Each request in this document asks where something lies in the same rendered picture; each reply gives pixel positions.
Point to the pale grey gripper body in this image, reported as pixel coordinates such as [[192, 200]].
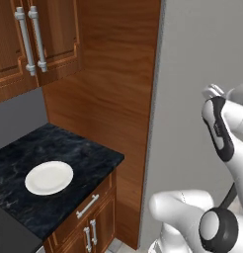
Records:
[[213, 91]]

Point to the wooden base cupboard door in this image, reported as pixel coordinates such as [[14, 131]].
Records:
[[106, 220], [75, 245]]

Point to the white round plate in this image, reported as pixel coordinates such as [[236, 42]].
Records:
[[49, 178]]

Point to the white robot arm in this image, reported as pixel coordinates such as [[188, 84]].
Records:
[[179, 210]]

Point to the black hob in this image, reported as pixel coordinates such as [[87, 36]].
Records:
[[11, 234]]

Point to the wooden wall cupboard door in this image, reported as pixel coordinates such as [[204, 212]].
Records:
[[59, 29], [6, 42]]

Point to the tall wooden side panel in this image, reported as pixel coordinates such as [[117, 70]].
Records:
[[113, 99]]

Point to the wooden drawer front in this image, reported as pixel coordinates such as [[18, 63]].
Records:
[[69, 224]]

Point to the grey fridge door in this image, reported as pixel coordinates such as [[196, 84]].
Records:
[[192, 49]]

